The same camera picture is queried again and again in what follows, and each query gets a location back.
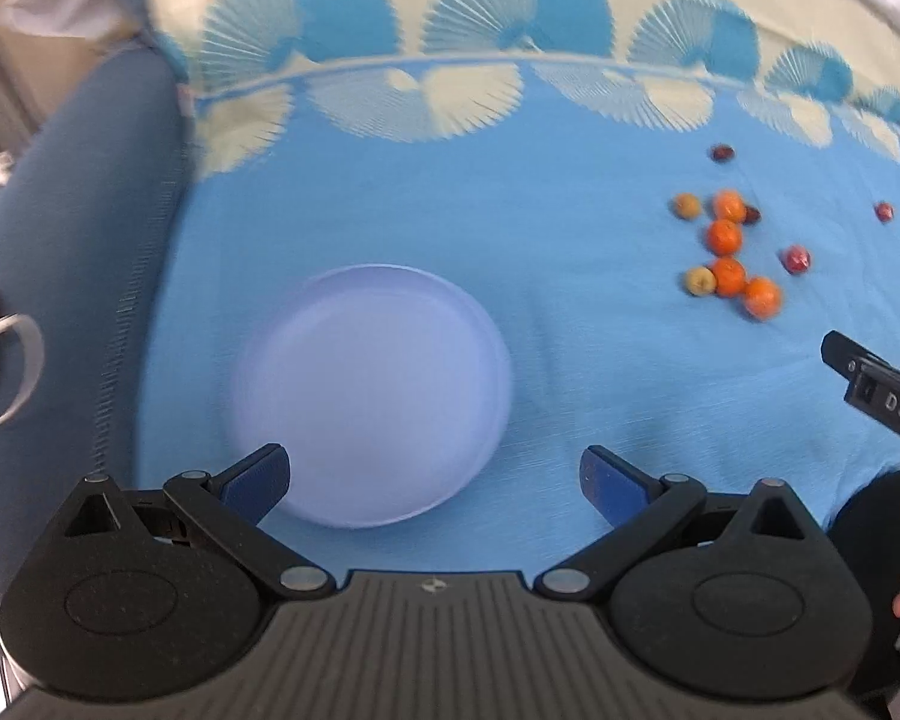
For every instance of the orange mandarin small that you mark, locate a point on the orange mandarin small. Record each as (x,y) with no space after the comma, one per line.
(728,205)

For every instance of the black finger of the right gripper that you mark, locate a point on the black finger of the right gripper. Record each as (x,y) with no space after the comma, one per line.
(873,385)

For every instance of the yellow longan fruit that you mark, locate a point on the yellow longan fruit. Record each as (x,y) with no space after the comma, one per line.
(700,281)
(687,206)

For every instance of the small red fruit right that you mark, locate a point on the small red fruit right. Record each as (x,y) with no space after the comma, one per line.
(884,212)

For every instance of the red candy fruit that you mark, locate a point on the red candy fruit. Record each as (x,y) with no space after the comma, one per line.
(796,259)

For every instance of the dark red jujube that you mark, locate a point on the dark red jujube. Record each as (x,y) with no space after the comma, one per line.
(752,215)
(722,153)

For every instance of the blue sofa armrest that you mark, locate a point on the blue sofa armrest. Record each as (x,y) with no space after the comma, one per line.
(85,224)

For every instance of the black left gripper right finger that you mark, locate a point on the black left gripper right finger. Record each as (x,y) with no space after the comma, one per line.
(644,514)

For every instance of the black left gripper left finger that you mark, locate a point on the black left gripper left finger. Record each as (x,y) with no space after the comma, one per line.
(222,513)

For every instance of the light purple round plate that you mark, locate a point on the light purple round plate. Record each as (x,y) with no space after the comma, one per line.
(388,387)

